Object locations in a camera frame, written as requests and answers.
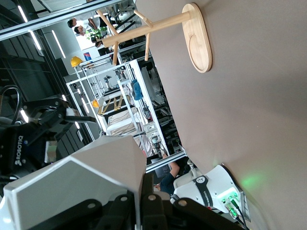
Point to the small yellow hard hat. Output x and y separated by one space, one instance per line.
95 104

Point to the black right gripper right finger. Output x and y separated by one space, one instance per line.
168 212

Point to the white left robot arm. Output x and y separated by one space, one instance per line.
211 182

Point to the white faceted cup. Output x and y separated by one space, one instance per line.
72 182

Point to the blue and red sign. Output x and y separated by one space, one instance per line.
87 56

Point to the large yellow hard hat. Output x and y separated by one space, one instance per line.
76 61

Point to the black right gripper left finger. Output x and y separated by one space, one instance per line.
96 212

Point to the person in white shirt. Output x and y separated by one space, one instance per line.
84 21

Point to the aluminium frame post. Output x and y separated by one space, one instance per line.
48 21

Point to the white metal shelving rack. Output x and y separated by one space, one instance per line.
129 72

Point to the brown table cover sheet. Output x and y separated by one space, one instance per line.
251 107

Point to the green potted plant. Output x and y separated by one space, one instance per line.
97 33

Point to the seated person dark shirt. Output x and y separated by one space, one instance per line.
169 179

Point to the blue cap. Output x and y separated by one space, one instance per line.
137 92

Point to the wooden cup rack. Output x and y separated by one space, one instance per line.
196 43

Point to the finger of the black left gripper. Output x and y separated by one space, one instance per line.
57 130
48 110

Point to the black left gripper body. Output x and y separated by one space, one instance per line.
14 148

